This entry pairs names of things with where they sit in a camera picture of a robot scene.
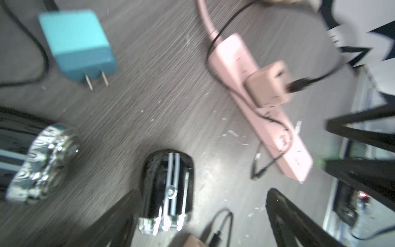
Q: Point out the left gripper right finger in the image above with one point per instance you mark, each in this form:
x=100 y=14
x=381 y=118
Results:
x=292 y=227

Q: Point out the pink USB charger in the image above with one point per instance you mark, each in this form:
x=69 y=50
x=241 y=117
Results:
x=267 y=87

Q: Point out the teal USB charger front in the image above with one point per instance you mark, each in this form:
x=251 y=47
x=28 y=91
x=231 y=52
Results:
x=78 y=44

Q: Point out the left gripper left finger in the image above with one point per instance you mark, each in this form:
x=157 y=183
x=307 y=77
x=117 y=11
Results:
x=116 y=227

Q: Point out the pink power strip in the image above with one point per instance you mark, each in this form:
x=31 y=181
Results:
x=233 y=63

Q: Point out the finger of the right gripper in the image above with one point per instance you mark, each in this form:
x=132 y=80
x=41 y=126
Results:
x=374 y=177
x=339 y=126

